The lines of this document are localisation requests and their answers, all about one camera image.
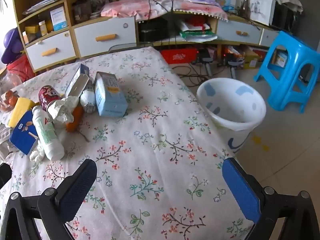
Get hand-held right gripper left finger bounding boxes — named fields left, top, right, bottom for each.
left=0, top=159, right=98, bottom=240

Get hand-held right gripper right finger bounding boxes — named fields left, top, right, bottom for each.
left=222, top=157, right=320, bottom=240

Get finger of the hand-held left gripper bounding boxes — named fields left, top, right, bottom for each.
left=0, top=162, right=12, bottom=188

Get white tissue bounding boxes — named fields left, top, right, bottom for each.
left=29, top=142, right=47, bottom=162

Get dark blue box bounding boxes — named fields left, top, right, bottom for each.
left=9, top=110, right=39, bottom=157

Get white bottle green print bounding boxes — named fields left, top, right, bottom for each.
left=32, top=105, right=65, bottom=161

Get white plastic bin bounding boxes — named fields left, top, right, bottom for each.
left=196, top=78, right=267, bottom=154

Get small white round bottle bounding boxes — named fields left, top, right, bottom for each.
left=79, top=81, right=97, bottom=113

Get light blue milk carton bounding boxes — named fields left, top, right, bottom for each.
left=94, top=71, right=128, bottom=117

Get blue white box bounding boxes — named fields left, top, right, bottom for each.
left=64, top=64, right=90, bottom=98

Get silver printed wrapper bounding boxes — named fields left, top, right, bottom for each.
left=0, top=123, right=19, bottom=160

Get orange carrot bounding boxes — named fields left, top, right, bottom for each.
left=65, top=106, right=84, bottom=132

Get crumpled cream paper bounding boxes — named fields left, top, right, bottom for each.
left=49, top=95, right=80, bottom=129

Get red drink can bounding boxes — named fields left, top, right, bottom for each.
left=38, top=85, right=62, bottom=112

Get clear glass jar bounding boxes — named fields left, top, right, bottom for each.
left=0, top=72, right=23, bottom=113

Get floral tablecloth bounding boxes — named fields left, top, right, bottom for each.
left=0, top=46, right=253, bottom=240

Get red bag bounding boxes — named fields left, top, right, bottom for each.
left=6, top=55, right=35, bottom=83

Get purple plastic object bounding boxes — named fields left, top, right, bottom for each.
left=1, top=29, right=23, bottom=64

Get black floor device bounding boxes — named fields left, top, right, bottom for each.
left=197, top=49, right=215, bottom=77
left=223, top=53, right=245, bottom=78

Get cardboard box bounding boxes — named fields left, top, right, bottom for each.
left=240, top=46, right=266, bottom=70

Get flat red box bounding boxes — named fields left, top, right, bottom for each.
left=160, top=49, right=199, bottom=64

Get blue plastic stool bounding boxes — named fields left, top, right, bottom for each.
left=254, top=31, right=320, bottom=113

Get narrow white drawer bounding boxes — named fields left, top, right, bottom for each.
left=260, top=29, right=280, bottom=47

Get grey chair back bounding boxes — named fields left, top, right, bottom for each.
left=109, top=42, right=153, bottom=53

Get wooden shelf cabinet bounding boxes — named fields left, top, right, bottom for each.
left=12, top=0, right=280, bottom=73

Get blue white carton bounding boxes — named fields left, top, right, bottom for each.
left=50, top=7, right=68, bottom=32

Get pile of plastic bags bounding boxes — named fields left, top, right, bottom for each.
left=179, top=17, right=218, bottom=43

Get stack of papers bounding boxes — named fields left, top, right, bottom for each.
left=22, top=0, right=63, bottom=15

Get black appliance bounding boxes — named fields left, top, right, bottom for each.
left=272, top=2, right=302, bottom=32

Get white appliance box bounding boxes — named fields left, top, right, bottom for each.
left=250, top=0, right=275, bottom=26

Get vase with dry branches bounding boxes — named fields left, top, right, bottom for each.
left=237, top=0, right=262, bottom=22

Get pink patterned cloth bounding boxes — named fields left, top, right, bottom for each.
left=100, top=0, right=229, bottom=20

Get black floor cables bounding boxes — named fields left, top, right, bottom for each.
left=170, top=62, right=225, bottom=87

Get white drawer orange handle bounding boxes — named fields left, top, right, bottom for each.
left=217, top=19, right=263, bottom=46
left=74, top=17, right=137, bottom=58
left=25, top=30, right=77, bottom=72

